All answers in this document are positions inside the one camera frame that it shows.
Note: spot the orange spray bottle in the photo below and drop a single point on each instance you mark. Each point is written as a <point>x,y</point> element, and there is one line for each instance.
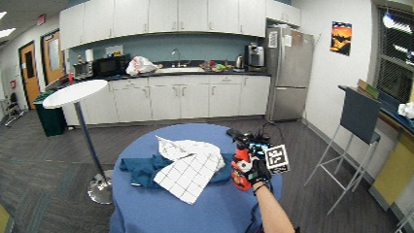
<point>239,168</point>

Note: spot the white marker cube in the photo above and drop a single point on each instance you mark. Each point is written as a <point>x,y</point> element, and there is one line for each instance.
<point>277,158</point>

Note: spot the white grid cloth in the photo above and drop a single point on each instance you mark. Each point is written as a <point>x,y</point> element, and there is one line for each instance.
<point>189,174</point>

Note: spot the blue tablecloth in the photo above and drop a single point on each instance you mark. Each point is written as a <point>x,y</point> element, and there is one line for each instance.
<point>171,213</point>

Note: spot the teal cloth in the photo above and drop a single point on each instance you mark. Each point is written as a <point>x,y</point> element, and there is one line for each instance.
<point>139,170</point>

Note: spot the white lower cabinets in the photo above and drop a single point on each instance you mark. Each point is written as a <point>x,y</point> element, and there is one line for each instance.
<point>181,100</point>

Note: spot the white cabinets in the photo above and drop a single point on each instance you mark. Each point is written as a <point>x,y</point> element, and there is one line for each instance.
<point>181,100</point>
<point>171,16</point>

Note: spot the grey high chair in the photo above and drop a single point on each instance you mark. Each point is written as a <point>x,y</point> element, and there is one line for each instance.
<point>359,116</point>

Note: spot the stainless steel refrigerator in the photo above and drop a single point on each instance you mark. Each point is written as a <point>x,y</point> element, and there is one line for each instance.
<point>290,71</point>

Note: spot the silver kettle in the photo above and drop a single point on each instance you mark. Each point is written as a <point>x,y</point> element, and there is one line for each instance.
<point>239,62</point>

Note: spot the dark kitchen countertop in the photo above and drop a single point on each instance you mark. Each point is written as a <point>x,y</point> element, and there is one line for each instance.
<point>171,74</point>

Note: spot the black coffee machine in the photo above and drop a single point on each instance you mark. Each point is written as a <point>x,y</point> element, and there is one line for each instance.
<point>254,57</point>

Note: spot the kitchen sink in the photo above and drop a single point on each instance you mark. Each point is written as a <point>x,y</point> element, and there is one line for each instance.
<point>178,69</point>

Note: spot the cardboard box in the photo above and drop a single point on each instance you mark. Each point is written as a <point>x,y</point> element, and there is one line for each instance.
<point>367,88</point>

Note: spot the chrome faucet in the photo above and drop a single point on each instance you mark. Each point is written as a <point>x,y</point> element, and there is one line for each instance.
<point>177,56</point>

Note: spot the crumpled white paper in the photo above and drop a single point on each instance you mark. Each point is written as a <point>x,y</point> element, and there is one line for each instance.
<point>406,110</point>

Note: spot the white plastic bag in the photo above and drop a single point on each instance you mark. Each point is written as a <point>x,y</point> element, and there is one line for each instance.
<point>139,66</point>

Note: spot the black microwave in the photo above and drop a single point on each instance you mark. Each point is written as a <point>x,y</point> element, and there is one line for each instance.
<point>109,66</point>

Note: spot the white round standing table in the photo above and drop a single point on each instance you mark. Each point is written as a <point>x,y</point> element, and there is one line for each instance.
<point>73,92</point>

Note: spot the window with grid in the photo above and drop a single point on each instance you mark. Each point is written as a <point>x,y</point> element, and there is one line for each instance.
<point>394,55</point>

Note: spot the green trash bin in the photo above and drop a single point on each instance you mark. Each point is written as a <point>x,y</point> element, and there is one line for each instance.
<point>49,118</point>

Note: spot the silver toaster oven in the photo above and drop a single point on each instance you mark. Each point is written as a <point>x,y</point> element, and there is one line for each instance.
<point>82,70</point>

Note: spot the white upper cabinets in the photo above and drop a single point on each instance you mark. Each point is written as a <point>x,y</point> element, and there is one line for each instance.
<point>171,16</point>

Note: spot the paper towel roll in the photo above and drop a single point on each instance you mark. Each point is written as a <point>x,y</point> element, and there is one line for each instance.
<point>89,55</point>

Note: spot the wooden door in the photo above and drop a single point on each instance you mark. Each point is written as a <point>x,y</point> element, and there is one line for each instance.
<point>53,56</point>
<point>29,74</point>

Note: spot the black folding chair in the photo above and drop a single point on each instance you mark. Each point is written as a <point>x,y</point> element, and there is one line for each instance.
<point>13,108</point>

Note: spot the red fire alarm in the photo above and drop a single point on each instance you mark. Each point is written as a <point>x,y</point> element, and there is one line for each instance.
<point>12,84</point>

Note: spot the red exit sign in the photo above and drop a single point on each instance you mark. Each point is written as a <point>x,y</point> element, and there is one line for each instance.
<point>41,19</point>

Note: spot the ceiling light panel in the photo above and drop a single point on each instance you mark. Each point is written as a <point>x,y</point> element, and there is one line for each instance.
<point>5,32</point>

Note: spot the orange wall poster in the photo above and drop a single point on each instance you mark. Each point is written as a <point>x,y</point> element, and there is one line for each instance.
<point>340,38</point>

